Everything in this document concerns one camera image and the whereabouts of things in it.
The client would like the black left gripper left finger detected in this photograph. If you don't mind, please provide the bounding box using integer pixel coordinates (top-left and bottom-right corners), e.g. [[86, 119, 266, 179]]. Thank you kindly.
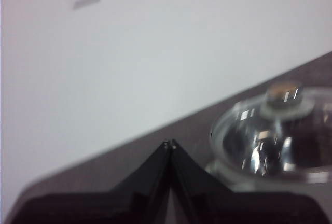
[[10, 139, 172, 224]]

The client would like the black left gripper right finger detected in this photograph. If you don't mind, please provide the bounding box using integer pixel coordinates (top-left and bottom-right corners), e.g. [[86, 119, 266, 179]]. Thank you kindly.
[[170, 138, 330, 224]]

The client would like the pale green electric steamer pot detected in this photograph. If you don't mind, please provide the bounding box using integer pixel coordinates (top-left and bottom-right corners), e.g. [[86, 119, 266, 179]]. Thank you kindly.
[[204, 159, 332, 193]]

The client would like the glass lid with green knob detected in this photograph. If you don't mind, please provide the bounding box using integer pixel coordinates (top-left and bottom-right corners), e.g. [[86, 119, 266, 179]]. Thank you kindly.
[[209, 79, 332, 185]]

